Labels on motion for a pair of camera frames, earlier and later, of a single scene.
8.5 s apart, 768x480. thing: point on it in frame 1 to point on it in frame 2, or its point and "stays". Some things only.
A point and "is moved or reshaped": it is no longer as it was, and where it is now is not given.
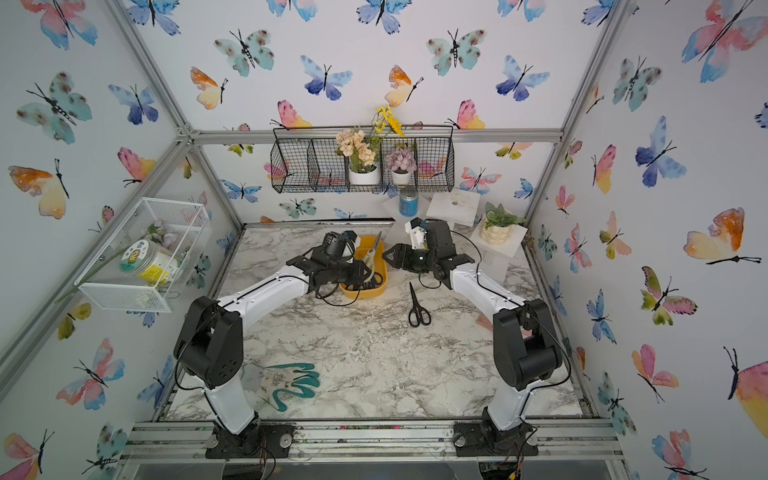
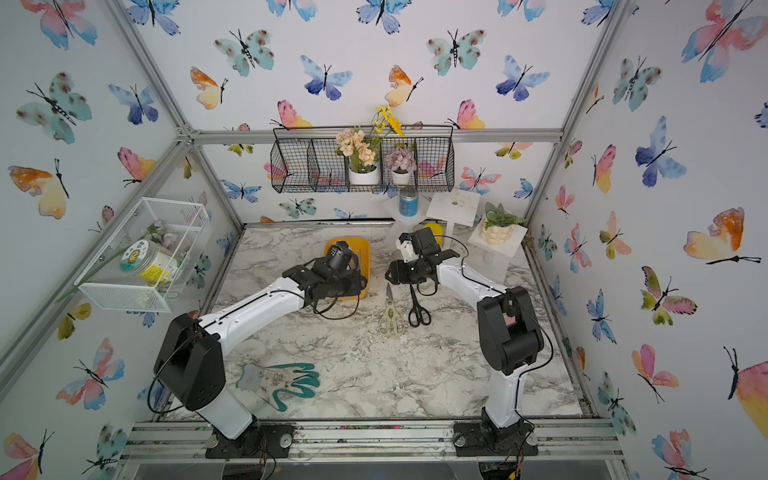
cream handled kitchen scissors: [369, 258] to [391, 320]
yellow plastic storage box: [361, 248] is moved or reshaped
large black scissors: [418, 314] stays
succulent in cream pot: [498, 225] stays
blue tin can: [408, 201] stays
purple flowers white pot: [401, 163] stays
